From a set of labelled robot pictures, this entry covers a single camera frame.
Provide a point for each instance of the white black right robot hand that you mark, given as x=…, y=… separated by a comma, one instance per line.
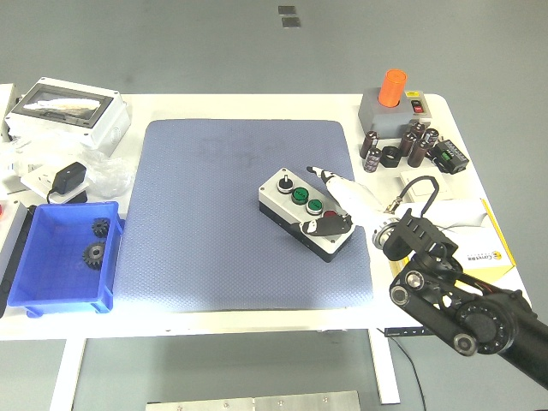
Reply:
x=351, y=194

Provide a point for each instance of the grey four-button control box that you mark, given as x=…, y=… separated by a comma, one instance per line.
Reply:
x=274, y=198

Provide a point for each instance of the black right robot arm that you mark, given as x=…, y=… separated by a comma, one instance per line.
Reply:
x=428, y=244

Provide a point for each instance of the grey box with red button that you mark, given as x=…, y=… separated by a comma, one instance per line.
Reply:
x=10, y=231

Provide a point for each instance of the dark brown capacitor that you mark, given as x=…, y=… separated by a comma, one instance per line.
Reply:
x=418, y=152
x=430, y=136
x=407, y=143
x=373, y=159
x=369, y=144
x=416, y=127

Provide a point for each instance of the black hex nut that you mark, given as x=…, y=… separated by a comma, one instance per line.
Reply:
x=384, y=156

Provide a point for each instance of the black module with green terminal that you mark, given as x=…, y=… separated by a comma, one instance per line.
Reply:
x=454, y=156

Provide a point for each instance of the orange cylinder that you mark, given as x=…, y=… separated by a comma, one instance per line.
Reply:
x=391, y=87

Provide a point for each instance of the yellow white cardboard box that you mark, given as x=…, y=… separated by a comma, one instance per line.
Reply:
x=488, y=244

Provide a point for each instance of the black table control panel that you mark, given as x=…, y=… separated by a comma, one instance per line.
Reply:
x=402, y=332

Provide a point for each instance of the grey-blue textured mat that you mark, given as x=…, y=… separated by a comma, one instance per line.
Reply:
x=192, y=214

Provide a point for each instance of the white table leg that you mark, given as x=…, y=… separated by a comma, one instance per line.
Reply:
x=66, y=377
x=385, y=372

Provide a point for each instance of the dark floor plate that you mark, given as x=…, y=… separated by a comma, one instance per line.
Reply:
x=287, y=10
x=290, y=22

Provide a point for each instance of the silver metal plate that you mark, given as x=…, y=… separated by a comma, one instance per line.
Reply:
x=257, y=402

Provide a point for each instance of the clear plastic bag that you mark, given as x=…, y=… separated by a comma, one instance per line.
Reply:
x=107, y=171

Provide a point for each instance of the small black bevel gear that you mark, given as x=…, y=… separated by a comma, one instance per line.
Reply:
x=101, y=227

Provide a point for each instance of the large black bevel gear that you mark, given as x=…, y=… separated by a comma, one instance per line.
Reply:
x=93, y=254

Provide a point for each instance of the black power adapter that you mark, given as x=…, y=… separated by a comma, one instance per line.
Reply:
x=68, y=177

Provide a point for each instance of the blue plastic bin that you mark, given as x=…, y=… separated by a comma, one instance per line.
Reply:
x=51, y=274

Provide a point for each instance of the white wall switch plate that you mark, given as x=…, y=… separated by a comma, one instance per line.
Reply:
x=421, y=190

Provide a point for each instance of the grey switch box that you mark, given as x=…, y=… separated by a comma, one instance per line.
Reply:
x=385, y=120

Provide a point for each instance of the white enclosure with clear lid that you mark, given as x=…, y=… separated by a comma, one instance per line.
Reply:
x=103, y=124

